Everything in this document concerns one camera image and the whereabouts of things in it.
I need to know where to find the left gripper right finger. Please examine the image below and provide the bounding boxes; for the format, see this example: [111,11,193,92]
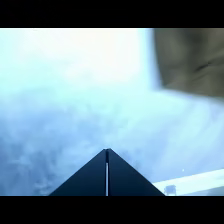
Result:
[107,148,166,197]

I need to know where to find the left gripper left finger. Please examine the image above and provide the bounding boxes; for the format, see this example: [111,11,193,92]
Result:
[49,148,107,197]

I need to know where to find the brown pants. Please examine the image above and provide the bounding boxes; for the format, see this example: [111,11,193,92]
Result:
[152,28,224,98]

